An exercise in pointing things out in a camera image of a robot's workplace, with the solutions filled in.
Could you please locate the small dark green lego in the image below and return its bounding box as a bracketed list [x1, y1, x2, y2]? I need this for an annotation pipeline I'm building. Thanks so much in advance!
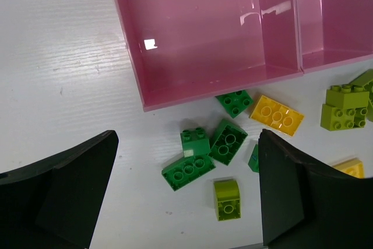
[180, 127, 211, 157]

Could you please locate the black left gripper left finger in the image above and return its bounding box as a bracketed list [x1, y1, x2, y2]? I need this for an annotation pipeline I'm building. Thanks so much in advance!
[1, 130, 119, 248]

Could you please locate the dark green square lego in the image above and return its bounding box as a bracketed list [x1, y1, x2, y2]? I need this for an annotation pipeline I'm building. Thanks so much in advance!
[216, 90, 254, 118]

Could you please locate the small pink bin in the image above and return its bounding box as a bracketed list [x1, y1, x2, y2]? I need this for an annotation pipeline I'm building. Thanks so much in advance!
[296, 0, 372, 73]

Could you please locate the lime stacked lego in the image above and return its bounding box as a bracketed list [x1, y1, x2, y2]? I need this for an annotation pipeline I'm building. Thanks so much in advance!
[321, 84, 369, 131]

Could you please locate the lime long lego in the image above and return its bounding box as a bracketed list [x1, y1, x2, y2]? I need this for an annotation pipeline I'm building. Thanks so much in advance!
[350, 69, 373, 122]

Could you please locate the large pink bin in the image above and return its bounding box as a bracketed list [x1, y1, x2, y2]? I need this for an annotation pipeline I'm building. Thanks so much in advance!
[114, 0, 302, 111]

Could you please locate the dark green lego right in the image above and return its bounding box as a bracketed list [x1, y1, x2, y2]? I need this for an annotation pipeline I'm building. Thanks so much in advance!
[248, 144, 259, 173]

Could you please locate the yellow long lego plate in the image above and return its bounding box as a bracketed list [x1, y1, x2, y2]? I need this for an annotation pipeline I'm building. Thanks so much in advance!
[333, 158, 365, 178]

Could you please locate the yellow short lego brick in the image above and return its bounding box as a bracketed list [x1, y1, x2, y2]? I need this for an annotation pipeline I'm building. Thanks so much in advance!
[250, 95, 304, 136]

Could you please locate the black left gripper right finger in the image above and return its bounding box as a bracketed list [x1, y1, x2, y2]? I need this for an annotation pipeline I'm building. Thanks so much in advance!
[258, 129, 372, 248]

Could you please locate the dark green upturned lego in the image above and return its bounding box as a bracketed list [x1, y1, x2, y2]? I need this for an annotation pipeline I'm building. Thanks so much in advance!
[209, 119, 248, 166]

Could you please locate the dark green long lego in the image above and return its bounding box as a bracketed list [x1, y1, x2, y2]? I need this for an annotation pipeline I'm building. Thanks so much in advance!
[161, 155, 216, 191]

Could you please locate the lime lego bottom left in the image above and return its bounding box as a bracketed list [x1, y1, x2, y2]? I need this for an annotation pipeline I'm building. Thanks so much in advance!
[213, 179, 241, 222]

